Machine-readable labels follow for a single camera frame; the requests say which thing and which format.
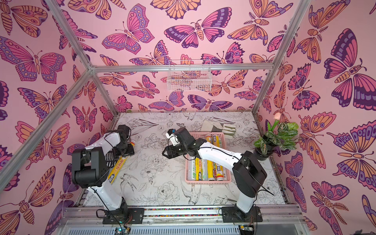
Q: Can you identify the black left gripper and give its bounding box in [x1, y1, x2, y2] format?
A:
[114, 143, 136, 159]

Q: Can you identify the pink plastic basket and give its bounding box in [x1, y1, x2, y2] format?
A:
[185, 132, 232, 185]

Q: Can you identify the yellow red wrap roll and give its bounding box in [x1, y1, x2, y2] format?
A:
[212, 135, 225, 181]

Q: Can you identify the white green wrap roll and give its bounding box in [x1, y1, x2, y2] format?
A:
[219, 138, 228, 181]

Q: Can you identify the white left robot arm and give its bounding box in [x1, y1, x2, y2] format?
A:
[71, 125, 134, 218]

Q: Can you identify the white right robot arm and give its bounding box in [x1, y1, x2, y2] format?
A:
[162, 128, 267, 214]

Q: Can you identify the green striped folded cloth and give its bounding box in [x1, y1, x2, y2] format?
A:
[200, 120, 237, 139]

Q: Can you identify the potted green plant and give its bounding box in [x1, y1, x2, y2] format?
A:
[254, 112, 299, 161]

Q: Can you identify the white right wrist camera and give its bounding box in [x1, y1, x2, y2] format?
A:
[166, 129, 180, 146]

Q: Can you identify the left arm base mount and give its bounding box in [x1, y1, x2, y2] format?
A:
[102, 208, 145, 225]

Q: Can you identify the white wire wall basket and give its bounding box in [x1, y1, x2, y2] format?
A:
[165, 59, 212, 92]

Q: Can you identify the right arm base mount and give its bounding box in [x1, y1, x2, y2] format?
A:
[220, 206, 263, 223]

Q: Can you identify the aluminium front rail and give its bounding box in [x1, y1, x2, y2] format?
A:
[56, 205, 310, 235]

